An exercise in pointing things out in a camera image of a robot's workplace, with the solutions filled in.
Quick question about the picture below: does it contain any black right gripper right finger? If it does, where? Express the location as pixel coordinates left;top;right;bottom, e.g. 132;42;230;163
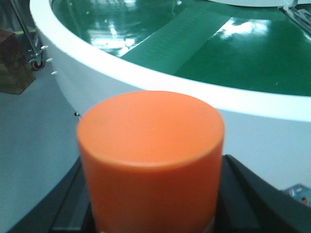
214;155;311;233

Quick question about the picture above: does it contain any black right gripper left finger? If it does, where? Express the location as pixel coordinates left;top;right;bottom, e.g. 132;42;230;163
10;158;96;233

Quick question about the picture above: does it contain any orange cylindrical capacitor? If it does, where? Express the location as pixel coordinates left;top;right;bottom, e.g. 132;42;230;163
77;91;225;233

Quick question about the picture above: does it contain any green conveyor belt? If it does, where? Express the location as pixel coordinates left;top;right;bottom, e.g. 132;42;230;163
52;0;311;96

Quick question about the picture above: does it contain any brown cardboard box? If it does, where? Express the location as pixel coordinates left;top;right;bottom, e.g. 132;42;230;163
0;31;35;95

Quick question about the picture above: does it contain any caster wheel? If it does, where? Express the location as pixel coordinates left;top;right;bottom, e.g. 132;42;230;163
29;59;46;71

